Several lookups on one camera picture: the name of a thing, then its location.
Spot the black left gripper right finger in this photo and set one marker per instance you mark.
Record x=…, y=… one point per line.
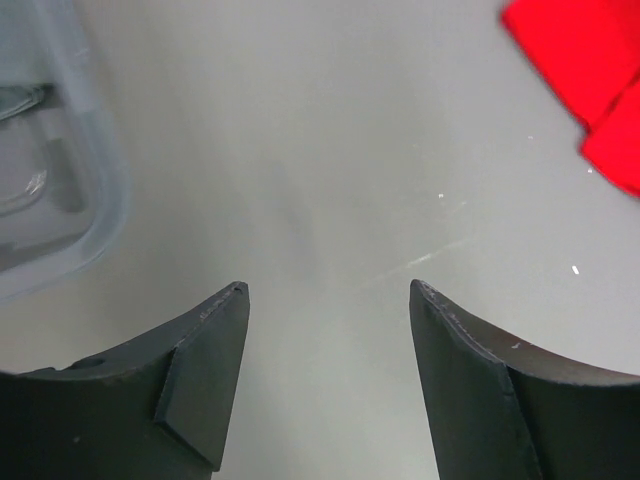
x=500, y=407

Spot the grey plastic bin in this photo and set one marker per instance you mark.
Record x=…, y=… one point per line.
x=64, y=182

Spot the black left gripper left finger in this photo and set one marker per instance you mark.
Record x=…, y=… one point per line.
x=155, y=407

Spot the red t shirt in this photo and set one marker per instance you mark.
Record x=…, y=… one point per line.
x=588, y=54

